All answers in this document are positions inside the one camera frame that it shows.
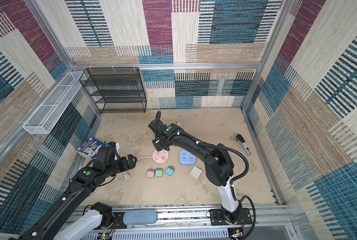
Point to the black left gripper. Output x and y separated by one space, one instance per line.
125 166

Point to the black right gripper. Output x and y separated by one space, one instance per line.
159 147

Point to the teal plug adapter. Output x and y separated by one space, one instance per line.
169 171

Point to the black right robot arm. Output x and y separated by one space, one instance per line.
217 163

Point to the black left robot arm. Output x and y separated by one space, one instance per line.
84 183

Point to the pink plug adapter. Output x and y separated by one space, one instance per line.
150 173

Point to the green plug adapter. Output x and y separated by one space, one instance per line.
159 172

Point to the pink round power strip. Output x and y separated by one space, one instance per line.
160 157

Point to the blue square power strip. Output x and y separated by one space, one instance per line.
186 158

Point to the blue illustrated box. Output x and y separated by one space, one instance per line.
89 148

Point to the white square adapter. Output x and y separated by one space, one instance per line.
195 173

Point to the blue-grey cushion pad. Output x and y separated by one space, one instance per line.
140 217

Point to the black and grey stapler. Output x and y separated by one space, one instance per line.
240 141

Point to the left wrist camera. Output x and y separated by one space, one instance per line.
116 147

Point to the black wire mesh shelf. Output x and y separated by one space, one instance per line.
115 90

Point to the white wire mesh basket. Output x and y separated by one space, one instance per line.
43 120

